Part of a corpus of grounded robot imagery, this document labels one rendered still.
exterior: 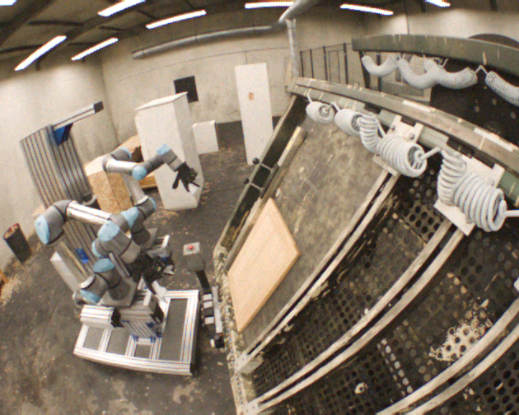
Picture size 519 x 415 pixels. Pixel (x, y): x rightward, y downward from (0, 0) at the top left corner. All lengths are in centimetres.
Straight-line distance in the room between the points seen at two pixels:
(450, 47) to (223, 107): 877
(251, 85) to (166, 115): 192
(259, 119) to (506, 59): 455
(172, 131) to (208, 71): 593
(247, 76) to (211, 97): 467
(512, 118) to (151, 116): 365
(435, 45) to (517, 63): 41
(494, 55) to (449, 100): 36
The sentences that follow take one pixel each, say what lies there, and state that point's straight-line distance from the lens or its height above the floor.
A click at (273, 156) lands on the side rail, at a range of 149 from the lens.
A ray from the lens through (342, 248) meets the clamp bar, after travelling 72.
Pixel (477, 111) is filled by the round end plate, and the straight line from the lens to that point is 109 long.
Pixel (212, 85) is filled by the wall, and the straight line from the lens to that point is 932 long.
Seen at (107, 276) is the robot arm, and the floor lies 122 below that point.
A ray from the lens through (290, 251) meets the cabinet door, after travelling 100.
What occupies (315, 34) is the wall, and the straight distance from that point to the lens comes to 968.
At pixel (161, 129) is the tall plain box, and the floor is 136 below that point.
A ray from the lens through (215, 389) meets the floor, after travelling 217.
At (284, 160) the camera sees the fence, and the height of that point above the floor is 154.
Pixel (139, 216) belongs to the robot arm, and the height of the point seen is 122.
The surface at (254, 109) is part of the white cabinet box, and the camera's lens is 490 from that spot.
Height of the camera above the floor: 202
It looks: 33 degrees down
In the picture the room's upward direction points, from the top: 7 degrees counter-clockwise
